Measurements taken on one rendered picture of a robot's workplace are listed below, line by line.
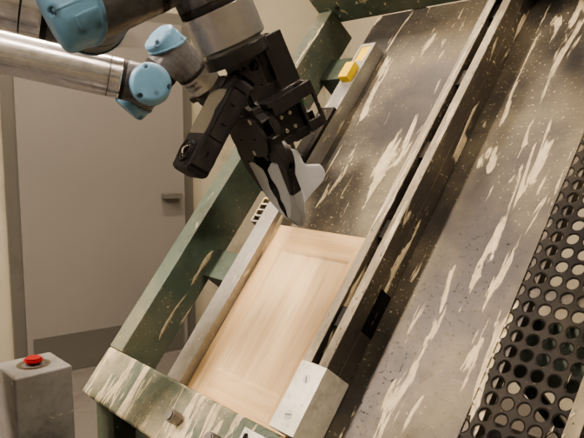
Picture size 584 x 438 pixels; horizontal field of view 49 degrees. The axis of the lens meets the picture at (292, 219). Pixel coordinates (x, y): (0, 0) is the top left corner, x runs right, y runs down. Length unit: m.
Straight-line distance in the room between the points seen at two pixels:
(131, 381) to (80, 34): 0.99
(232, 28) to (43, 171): 3.34
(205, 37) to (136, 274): 3.58
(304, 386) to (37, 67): 0.72
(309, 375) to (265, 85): 0.58
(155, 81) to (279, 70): 0.53
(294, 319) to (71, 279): 2.89
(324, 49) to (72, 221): 2.45
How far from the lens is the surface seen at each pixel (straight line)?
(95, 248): 4.09
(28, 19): 0.77
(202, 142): 0.67
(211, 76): 1.41
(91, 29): 0.65
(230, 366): 1.35
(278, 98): 0.69
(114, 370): 1.58
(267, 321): 1.34
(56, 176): 3.98
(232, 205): 1.69
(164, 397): 1.40
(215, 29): 0.67
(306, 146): 1.55
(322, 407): 1.13
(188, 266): 1.64
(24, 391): 1.46
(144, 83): 1.22
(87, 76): 1.23
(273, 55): 0.71
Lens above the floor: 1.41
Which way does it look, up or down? 7 degrees down
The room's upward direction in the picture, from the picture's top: straight up
